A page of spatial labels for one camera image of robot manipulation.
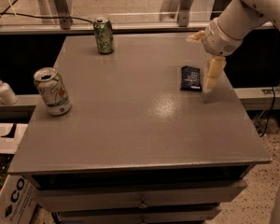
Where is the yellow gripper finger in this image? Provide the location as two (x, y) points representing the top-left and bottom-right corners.
(186, 30), (204, 43)
(203, 56), (226, 93)

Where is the white pump bottle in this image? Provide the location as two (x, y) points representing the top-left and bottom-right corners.
(0, 79), (18, 105)

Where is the white 7up can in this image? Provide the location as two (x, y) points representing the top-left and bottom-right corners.
(34, 67), (72, 116)

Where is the green soda can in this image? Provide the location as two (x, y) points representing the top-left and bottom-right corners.
(93, 17), (114, 54)

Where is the white shelf panel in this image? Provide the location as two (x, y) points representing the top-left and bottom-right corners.
(0, 123), (27, 154)

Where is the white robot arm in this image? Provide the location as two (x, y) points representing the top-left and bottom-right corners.
(188, 0), (280, 224)

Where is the black cable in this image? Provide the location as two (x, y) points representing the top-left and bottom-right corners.
(0, 0), (95, 25)

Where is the metal window bracket right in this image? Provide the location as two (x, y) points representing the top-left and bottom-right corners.
(177, 0), (192, 27)

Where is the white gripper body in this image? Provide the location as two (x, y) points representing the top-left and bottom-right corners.
(203, 19), (243, 57)

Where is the dark blue rxbar wrapper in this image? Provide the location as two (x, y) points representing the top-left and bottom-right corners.
(180, 65), (202, 91)

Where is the metal window bracket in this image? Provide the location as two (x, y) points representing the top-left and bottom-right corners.
(177, 0), (192, 27)
(53, 0), (73, 30)

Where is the metal window bracket left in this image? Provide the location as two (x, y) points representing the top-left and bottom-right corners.
(53, 0), (73, 30)

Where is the grey drawer cabinet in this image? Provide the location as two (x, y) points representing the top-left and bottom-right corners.
(9, 34), (271, 224)

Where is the white cardboard box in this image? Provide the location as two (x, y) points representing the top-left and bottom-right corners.
(0, 175), (36, 224)

